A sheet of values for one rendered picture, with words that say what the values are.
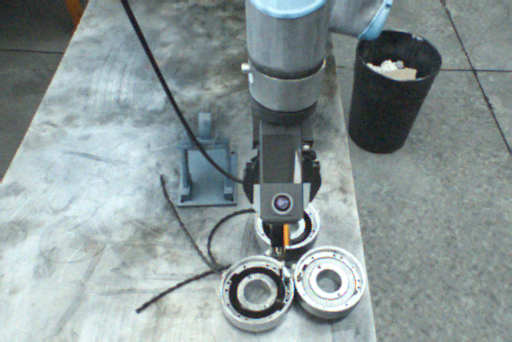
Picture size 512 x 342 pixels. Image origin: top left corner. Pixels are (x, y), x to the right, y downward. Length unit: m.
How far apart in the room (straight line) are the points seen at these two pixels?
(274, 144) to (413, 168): 1.58
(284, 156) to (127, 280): 0.36
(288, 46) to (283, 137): 0.11
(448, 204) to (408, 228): 0.22
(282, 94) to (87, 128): 0.59
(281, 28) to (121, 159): 0.56
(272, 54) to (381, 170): 1.60
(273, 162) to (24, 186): 0.53
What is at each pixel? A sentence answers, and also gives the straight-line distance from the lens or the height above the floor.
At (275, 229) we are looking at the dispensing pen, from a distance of 0.60.
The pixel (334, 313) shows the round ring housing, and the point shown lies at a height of 0.83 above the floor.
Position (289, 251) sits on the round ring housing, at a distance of 0.70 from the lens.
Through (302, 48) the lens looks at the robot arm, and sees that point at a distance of 0.41.
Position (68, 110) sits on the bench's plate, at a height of 0.80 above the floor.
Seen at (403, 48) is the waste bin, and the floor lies 0.36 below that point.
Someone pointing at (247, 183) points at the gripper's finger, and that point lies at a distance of 0.55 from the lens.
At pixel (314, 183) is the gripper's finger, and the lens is 0.56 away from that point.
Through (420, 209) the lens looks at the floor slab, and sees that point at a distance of 1.89.
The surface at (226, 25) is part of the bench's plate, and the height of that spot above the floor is 0.80.
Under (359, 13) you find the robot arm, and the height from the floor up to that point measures 0.98.
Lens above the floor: 1.43
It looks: 50 degrees down
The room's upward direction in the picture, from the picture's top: 7 degrees clockwise
